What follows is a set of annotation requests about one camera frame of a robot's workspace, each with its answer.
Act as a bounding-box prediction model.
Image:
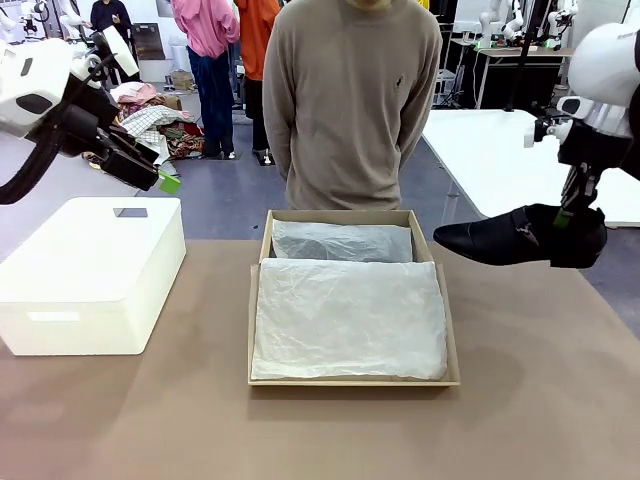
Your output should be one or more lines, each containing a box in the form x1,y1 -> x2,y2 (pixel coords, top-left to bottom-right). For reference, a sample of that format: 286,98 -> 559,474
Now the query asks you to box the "wooden table with metal legs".
473,44 -> 576,111

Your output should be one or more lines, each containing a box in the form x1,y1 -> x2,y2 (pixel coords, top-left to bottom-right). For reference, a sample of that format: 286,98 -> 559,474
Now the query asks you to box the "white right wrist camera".
523,117 -> 571,150

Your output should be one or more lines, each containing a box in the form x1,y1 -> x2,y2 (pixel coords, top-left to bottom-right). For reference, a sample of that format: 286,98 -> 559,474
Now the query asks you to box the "white plastic storage box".
0,196 -> 188,358

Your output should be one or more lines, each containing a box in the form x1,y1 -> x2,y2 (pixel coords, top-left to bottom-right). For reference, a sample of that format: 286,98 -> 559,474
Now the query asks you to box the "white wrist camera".
101,24 -> 141,78
523,117 -> 571,150

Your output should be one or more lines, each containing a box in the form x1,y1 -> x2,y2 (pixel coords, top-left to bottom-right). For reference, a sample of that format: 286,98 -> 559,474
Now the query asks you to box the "person in orange jacket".
233,0 -> 283,157

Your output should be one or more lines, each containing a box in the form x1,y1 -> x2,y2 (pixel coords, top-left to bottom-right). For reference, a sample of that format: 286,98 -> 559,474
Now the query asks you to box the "white computer case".
433,68 -> 459,107

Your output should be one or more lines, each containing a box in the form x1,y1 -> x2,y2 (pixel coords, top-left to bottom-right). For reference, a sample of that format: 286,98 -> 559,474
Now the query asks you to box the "person in black clothes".
88,0 -> 135,87

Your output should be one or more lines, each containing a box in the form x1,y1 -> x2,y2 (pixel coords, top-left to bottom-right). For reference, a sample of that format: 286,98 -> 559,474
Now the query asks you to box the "person in beige sweater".
261,0 -> 444,212

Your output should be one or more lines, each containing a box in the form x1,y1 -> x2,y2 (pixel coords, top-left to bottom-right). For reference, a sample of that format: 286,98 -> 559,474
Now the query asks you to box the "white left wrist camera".
101,24 -> 141,78

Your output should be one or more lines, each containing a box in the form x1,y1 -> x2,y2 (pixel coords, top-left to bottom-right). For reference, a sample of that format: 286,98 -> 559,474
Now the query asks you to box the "person in pink jacket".
171,0 -> 242,161

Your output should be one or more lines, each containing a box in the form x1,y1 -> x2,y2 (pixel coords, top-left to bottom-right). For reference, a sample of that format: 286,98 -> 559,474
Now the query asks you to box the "pile of colourful clothes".
82,82 -> 207,169

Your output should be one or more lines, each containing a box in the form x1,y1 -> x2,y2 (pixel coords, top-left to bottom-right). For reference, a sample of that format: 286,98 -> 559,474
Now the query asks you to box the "black leather loafer shoe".
432,203 -> 609,271

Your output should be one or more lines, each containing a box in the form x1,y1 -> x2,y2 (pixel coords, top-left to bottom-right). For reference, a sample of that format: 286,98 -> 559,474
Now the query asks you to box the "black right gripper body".
557,121 -> 630,174

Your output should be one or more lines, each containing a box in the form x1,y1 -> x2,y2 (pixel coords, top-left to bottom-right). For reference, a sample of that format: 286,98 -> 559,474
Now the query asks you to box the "small cardboard box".
169,69 -> 197,93

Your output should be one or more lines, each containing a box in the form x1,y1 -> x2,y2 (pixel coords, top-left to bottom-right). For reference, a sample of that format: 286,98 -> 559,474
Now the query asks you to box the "cardboard shoe box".
246,208 -> 462,388

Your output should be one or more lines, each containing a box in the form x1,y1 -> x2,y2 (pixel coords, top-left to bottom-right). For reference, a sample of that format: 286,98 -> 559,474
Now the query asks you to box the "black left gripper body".
52,102 -> 119,160

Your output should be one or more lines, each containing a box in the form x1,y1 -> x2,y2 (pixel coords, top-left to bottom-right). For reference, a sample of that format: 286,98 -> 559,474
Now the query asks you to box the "white tissue paper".
250,218 -> 449,383

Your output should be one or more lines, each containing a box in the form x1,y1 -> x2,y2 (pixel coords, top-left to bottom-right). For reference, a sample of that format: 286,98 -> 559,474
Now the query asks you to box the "black pole stand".
503,0 -> 539,113

